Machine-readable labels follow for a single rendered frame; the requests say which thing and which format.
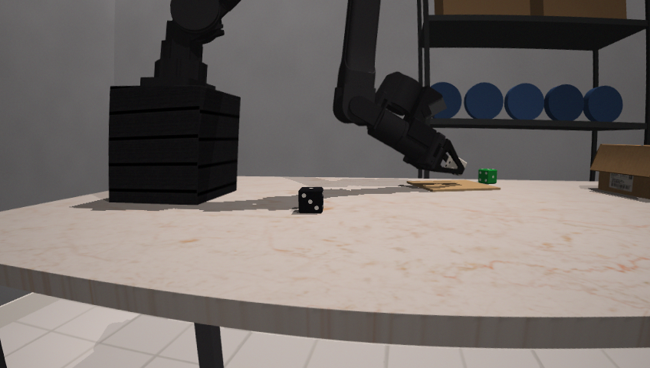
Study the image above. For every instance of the tan mat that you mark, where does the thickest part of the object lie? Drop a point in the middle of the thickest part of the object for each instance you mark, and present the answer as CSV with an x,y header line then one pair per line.
x,y
452,185

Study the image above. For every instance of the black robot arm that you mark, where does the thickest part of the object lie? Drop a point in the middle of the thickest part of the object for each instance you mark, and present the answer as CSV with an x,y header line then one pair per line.
x,y
198,22

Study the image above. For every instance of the green die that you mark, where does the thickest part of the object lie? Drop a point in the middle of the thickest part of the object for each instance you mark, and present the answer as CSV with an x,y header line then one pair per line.
x,y
487,176

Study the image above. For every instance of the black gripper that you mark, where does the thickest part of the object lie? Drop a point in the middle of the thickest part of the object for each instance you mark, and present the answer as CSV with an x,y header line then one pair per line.
x,y
422,157

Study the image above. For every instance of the open brown cardboard box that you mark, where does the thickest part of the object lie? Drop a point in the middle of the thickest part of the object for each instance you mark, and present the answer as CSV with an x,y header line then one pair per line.
x,y
615,161

